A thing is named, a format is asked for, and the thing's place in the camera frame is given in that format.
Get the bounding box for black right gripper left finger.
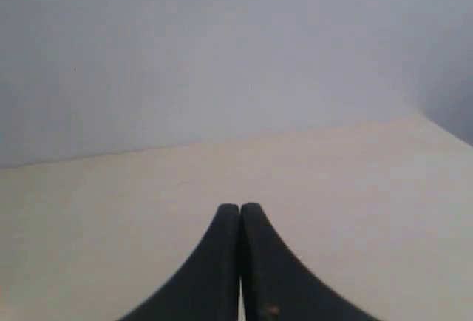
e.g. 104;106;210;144
122;204;239;321

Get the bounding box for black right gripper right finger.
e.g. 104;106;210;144
240;203;373;321

